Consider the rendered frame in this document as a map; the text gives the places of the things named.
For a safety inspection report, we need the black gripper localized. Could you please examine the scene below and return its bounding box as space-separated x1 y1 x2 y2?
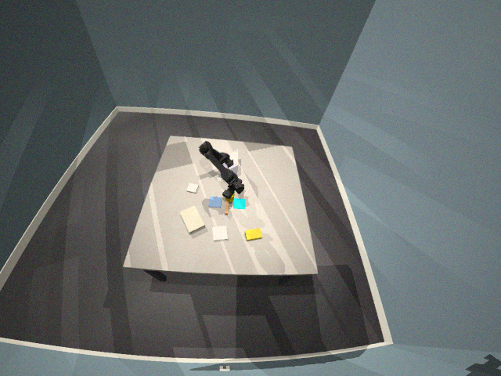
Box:
222 178 242 199

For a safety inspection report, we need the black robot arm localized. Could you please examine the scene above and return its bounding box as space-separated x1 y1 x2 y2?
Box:
198 140 244 194

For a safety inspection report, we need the yellow rectangular block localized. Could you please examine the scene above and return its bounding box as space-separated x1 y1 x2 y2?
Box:
245 229 262 241

